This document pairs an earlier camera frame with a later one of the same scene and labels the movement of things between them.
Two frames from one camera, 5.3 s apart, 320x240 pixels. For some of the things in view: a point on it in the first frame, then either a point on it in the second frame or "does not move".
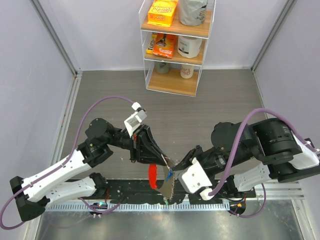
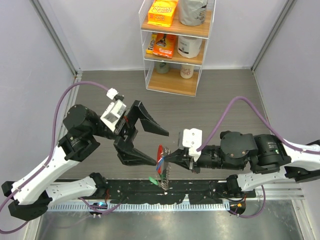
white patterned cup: (186, 71) does not move
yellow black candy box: (150, 49) does not move
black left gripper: (144, 148) → (126, 132)
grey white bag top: (192, 12) does not move
